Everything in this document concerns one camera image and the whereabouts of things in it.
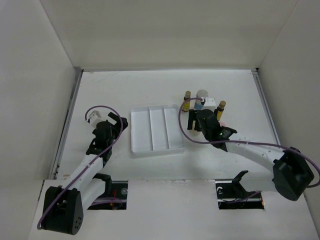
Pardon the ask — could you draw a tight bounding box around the pink-lid spice bottle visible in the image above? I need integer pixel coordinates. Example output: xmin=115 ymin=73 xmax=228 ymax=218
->
xmin=219 ymin=121 xmax=226 ymax=127

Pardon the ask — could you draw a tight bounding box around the brown bottle yellow label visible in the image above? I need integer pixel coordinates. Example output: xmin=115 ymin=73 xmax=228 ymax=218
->
xmin=216 ymin=100 xmax=226 ymax=121
xmin=182 ymin=90 xmax=191 ymax=112

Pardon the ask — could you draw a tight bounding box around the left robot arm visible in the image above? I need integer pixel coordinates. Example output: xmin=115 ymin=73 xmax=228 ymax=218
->
xmin=37 ymin=111 xmax=128 ymax=235

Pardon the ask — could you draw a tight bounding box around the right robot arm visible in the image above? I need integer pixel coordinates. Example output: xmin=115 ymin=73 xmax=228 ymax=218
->
xmin=187 ymin=109 xmax=315 ymax=202

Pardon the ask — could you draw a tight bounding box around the silver-lid jar blue label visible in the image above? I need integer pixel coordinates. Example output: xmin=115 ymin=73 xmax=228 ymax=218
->
xmin=194 ymin=89 xmax=208 ymax=110

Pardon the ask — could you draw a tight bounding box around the white three-compartment tray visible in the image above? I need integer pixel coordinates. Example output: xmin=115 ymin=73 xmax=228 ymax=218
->
xmin=130 ymin=104 xmax=185 ymax=158

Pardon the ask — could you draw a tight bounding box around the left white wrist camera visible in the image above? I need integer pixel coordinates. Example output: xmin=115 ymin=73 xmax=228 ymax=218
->
xmin=87 ymin=110 xmax=103 ymax=128

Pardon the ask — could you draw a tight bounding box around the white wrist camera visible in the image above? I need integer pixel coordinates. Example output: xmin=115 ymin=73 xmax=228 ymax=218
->
xmin=87 ymin=110 xmax=103 ymax=128
xmin=201 ymin=97 xmax=217 ymax=111

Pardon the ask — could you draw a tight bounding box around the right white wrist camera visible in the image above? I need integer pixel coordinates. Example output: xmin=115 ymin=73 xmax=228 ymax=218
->
xmin=201 ymin=97 xmax=217 ymax=111

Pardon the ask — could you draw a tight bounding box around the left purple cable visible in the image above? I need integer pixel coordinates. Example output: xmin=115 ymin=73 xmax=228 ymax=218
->
xmin=36 ymin=105 xmax=124 ymax=230

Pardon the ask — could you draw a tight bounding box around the purple cable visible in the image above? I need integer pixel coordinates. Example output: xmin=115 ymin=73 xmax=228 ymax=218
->
xmin=177 ymin=97 xmax=320 ymax=188
xmin=36 ymin=105 xmax=124 ymax=230

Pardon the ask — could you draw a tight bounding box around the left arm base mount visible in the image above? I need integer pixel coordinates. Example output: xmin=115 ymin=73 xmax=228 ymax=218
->
xmin=88 ymin=181 xmax=129 ymax=211

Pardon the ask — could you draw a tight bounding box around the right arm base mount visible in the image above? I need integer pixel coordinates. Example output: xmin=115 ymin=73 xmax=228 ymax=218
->
xmin=215 ymin=170 xmax=265 ymax=210

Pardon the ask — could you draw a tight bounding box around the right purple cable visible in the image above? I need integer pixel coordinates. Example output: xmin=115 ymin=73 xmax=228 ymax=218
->
xmin=177 ymin=97 xmax=320 ymax=188

